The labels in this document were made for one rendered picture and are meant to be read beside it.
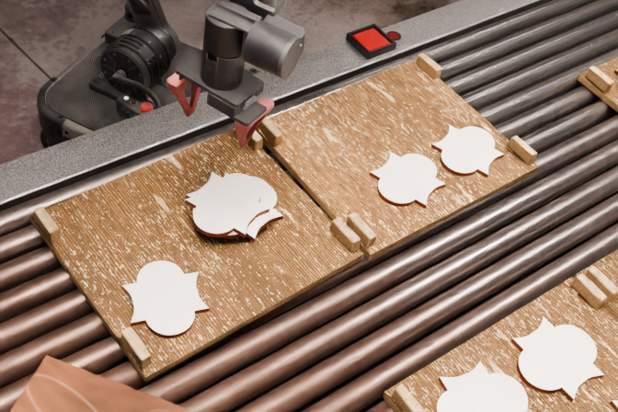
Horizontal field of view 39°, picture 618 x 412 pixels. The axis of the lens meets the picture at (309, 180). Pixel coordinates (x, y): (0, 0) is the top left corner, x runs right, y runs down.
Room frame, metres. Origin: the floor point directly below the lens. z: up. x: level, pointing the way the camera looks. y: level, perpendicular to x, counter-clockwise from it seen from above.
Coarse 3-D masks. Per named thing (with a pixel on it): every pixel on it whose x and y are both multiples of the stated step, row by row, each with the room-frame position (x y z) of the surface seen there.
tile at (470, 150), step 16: (448, 128) 1.26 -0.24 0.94; (464, 128) 1.26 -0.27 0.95; (480, 128) 1.27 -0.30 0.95; (432, 144) 1.20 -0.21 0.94; (448, 144) 1.21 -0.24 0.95; (464, 144) 1.21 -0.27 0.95; (480, 144) 1.22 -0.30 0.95; (448, 160) 1.16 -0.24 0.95; (464, 160) 1.17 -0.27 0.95; (480, 160) 1.18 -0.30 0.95; (464, 176) 1.14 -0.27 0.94
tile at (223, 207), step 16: (208, 192) 0.95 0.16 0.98; (224, 192) 0.96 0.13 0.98; (240, 192) 0.96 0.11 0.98; (256, 192) 0.97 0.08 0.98; (208, 208) 0.92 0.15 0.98; (224, 208) 0.92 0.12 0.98; (240, 208) 0.93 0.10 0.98; (256, 208) 0.94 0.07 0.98; (208, 224) 0.88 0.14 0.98; (224, 224) 0.89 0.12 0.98; (240, 224) 0.90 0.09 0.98
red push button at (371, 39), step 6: (366, 30) 1.52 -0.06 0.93; (372, 30) 1.53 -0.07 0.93; (354, 36) 1.50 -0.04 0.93; (360, 36) 1.50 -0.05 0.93; (366, 36) 1.51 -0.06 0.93; (372, 36) 1.51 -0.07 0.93; (378, 36) 1.51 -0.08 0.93; (360, 42) 1.48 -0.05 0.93; (366, 42) 1.48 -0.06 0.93; (372, 42) 1.49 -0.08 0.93; (378, 42) 1.49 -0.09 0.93; (384, 42) 1.50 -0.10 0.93; (366, 48) 1.47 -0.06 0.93; (372, 48) 1.47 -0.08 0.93
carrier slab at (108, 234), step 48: (96, 192) 0.94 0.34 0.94; (144, 192) 0.96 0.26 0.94; (288, 192) 1.02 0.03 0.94; (48, 240) 0.82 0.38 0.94; (96, 240) 0.84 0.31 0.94; (144, 240) 0.86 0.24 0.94; (192, 240) 0.88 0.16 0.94; (240, 240) 0.90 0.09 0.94; (288, 240) 0.92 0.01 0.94; (336, 240) 0.94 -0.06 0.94; (96, 288) 0.75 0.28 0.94; (240, 288) 0.80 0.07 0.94; (288, 288) 0.82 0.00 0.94; (144, 336) 0.69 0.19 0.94; (192, 336) 0.70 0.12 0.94
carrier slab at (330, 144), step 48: (336, 96) 1.29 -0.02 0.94; (384, 96) 1.32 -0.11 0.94; (432, 96) 1.35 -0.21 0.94; (288, 144) 1.13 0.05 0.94; (336, 144) 1.16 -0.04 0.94; (384, 144) 1.18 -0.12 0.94; (336, 192) 1.04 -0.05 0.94; (432, 192) 1.09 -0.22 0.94; (480, 192) 1.11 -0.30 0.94; (384, 240) 0.96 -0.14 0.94
